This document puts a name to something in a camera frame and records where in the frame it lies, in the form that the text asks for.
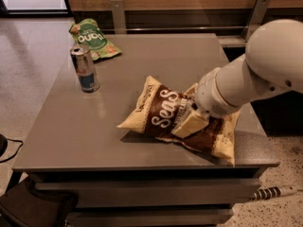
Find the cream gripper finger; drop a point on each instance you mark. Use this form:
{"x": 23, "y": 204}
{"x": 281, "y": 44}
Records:
{"x": 191, "y": 90}
{"x": 194, "y": 121}

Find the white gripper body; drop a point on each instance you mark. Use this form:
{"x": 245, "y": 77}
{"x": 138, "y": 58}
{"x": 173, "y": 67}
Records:
{"x": 208, "y": 96}

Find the brown Sea Salt chip bag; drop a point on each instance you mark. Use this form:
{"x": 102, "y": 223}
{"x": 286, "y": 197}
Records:
{"x": 159, "y": 109}

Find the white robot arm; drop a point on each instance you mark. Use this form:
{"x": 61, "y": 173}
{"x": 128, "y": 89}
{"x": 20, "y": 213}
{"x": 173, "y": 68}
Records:
{"x": 271, "y": 65}

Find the green rice chip bag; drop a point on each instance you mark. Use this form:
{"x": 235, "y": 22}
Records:
{"x": 88, "y": 33}

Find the grey table with drawers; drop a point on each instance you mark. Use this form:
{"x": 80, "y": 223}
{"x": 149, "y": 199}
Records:
{"x": 123, "y": 178}

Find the silver blue energy drink can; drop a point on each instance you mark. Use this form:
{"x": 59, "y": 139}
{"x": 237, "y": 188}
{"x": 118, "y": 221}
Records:
{"x": 85, "y": 68}

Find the dark chair seat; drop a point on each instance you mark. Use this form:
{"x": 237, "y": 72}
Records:
{"x": 25, "y": 206}

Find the metal rail on wall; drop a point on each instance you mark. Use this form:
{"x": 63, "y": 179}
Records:
{"x": 186, "y": 29}

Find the right metal wall bracket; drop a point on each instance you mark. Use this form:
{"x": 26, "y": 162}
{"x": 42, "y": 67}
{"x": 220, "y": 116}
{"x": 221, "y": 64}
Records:
{"x": 255, "y": 19}

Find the metal wall bracket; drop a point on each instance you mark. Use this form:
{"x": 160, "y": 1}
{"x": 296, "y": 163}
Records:
{"x": 255, "y": 19}
{"x": 118, "y": 13}

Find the left metal wall bracket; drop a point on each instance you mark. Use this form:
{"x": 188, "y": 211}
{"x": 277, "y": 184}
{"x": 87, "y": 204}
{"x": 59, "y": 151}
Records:
{"x": 118, "y": 13}

